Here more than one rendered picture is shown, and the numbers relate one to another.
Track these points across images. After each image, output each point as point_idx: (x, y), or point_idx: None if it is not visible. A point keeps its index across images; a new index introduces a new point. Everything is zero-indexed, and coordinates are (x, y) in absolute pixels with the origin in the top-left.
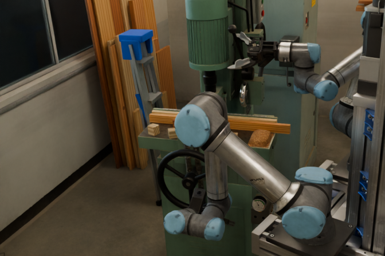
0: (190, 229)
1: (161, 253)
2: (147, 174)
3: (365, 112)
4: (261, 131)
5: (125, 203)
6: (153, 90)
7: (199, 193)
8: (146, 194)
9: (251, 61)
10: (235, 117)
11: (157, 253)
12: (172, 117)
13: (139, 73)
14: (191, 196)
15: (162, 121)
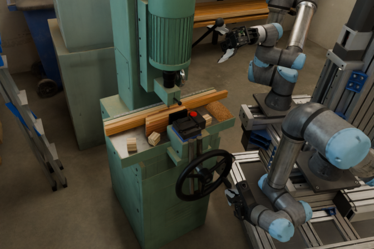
0: (295, 226)
1: (103, 229)
2: (11, 167)
3: (350, 73)
4: (219, 105)
5: (19, 206)
6: (15, 91)
7: (245, 186)
8: (32, 186)
9: (234, 50)
10: (185, 99)
11: (100, 232)
12: (131, 122)
13: (5, 80)
14: (204, 186)
15: (121, 130)
